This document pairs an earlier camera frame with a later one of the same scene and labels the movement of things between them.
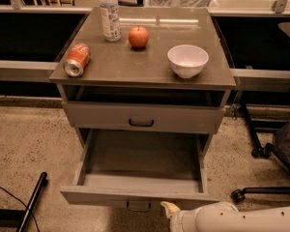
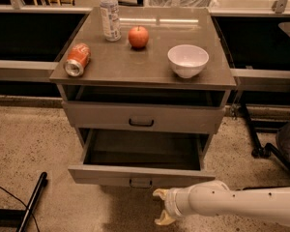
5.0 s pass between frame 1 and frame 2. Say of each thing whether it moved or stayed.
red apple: stayed
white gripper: moved
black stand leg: stayed
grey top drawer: stayed
